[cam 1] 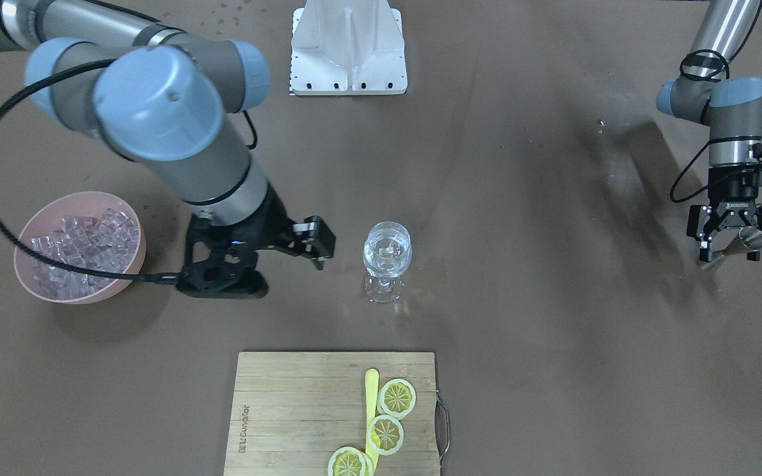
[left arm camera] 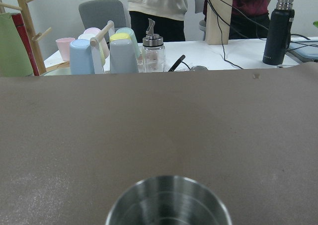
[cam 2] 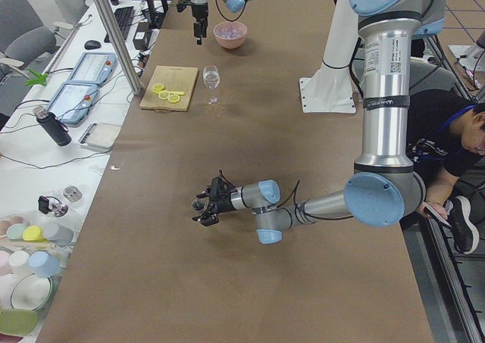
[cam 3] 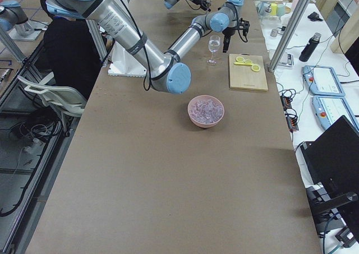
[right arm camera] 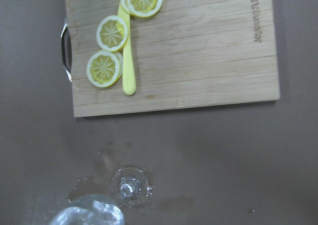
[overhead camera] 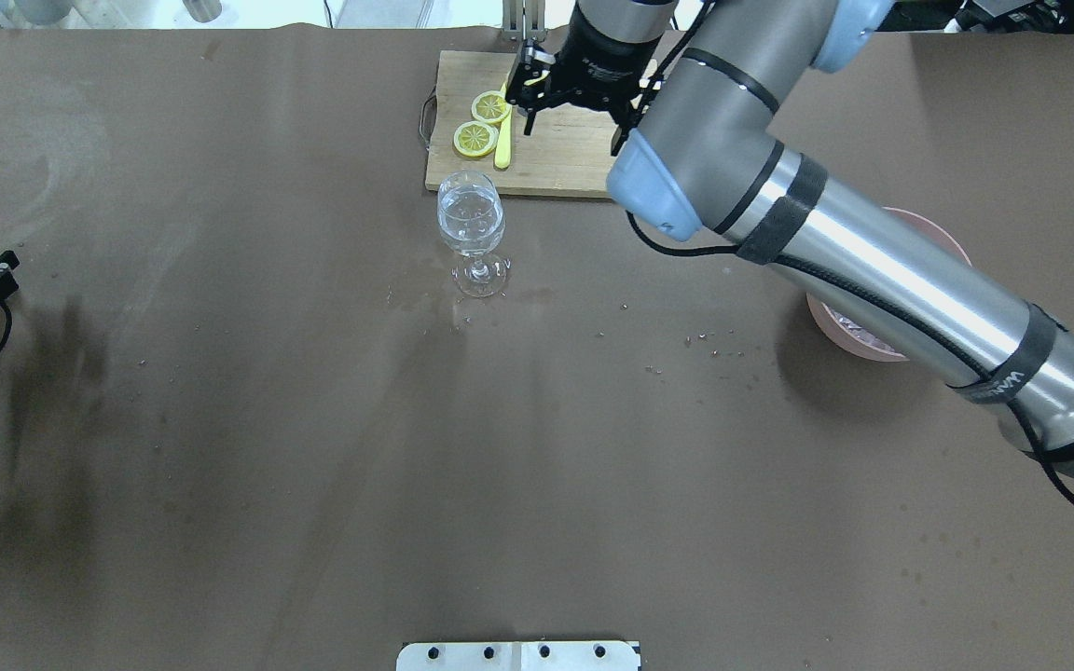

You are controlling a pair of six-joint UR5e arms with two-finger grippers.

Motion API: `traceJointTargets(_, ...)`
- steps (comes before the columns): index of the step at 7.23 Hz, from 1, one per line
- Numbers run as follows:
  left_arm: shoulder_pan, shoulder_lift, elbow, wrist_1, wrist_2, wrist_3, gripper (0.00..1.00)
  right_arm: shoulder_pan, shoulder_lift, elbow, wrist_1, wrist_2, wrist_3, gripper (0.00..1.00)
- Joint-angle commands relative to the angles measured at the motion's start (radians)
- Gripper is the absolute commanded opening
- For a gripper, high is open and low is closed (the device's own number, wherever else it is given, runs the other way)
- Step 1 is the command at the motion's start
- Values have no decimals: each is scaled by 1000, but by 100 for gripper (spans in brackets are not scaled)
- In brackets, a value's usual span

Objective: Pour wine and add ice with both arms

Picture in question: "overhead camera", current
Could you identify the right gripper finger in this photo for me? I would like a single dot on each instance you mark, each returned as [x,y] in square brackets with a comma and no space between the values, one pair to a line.
[523,88]
[626,116]

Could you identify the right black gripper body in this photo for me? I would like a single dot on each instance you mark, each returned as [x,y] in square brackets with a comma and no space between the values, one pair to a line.
[604,58]

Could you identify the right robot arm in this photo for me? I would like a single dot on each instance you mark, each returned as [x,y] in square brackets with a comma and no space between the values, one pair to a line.
[697,155]

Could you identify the clear wine glass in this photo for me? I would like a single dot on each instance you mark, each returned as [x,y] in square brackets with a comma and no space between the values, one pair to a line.
[471,223]

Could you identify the pink bowl of ice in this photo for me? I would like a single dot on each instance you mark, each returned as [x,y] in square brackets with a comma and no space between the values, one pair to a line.
[851,336]

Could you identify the lemon slice middle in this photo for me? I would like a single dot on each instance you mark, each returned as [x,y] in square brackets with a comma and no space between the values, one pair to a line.
[490,108]

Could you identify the lemon slice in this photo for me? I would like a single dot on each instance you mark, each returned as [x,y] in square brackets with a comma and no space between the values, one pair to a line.
[475,139]
[490,108]

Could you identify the wooden cutting board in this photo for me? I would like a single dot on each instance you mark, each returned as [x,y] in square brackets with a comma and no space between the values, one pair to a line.
[568,153]

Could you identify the lemon slice bottom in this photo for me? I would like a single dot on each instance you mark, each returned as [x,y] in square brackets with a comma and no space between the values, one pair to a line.
[475,139]

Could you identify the yellow plastic knife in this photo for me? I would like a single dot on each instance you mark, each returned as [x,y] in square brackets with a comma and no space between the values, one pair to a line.
[502,155]

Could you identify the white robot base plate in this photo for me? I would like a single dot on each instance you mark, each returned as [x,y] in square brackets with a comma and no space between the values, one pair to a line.
[521,655]

